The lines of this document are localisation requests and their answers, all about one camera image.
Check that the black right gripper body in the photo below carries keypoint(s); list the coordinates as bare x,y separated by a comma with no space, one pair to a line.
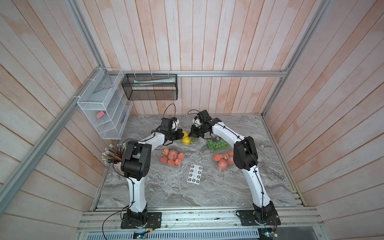
197,131

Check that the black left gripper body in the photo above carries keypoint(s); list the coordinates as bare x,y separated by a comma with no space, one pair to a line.
175,135

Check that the clear box of grapes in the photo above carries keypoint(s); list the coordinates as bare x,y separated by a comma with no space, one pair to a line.
217,143

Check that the clear box of red apples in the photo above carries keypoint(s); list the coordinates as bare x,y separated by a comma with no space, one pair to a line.
224,160

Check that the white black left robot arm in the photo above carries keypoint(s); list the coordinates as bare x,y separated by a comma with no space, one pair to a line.
135,166

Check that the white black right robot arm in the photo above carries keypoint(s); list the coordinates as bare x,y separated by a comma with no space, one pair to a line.
246,159

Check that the clear box of small peaches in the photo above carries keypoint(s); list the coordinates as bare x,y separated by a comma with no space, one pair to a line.
172,157

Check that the paper in black basket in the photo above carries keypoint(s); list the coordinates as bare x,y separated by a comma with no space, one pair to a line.
167,82

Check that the colored pencils bundle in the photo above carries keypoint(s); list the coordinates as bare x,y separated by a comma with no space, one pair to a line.
114,154

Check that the pink eraser block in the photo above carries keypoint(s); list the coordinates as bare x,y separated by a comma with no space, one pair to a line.
100,114

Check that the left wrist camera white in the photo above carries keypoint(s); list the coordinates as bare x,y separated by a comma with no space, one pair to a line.
175,122

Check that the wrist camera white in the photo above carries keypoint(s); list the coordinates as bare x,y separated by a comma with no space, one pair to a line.
197,121
175,122

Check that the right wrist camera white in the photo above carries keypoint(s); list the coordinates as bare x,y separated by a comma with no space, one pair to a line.
197,121

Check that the black wire mesh basket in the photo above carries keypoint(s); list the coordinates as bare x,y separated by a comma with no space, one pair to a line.
149,93

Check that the white wire mesh shelf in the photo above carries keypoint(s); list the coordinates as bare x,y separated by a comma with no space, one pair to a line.
103,92

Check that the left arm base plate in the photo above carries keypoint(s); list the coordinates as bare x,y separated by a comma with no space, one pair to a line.
144,220

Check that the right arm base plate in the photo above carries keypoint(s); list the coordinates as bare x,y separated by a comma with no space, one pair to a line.
258,218

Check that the aluminium front rail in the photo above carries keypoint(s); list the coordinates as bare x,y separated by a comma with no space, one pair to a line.
199,218

